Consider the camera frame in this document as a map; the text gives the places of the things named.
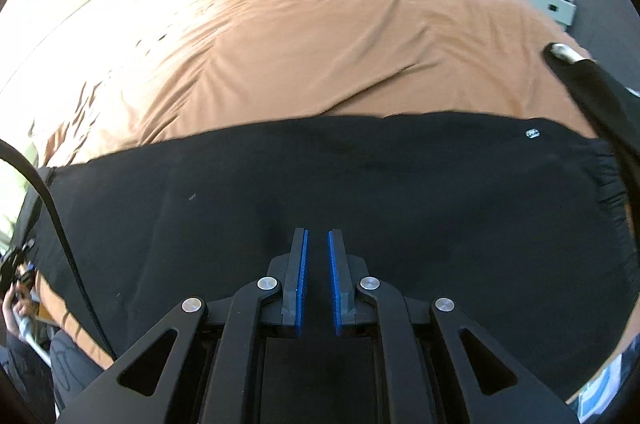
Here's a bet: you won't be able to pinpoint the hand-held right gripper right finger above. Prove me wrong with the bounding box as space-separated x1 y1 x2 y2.
327 228 581 424

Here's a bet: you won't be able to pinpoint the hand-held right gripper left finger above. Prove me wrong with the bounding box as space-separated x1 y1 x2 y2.
57 228 310 424

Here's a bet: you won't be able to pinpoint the black pants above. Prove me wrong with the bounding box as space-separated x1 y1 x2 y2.
17 113 630 424

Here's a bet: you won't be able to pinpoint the person's left hand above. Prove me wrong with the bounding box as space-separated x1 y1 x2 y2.
4 291 36 335

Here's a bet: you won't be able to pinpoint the person's left leg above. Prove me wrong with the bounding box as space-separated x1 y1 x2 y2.
50 329 118 412

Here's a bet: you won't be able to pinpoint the bed with orange duvet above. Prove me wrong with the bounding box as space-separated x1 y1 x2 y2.
30 0 601 370

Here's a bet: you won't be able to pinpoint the black garment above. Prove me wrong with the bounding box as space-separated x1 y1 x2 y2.
542 43 640 215

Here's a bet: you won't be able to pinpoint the silver metal tip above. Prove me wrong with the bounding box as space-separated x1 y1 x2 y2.
550 44 583 66

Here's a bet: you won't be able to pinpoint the black braided cable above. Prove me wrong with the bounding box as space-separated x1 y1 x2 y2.
0 139 117 362

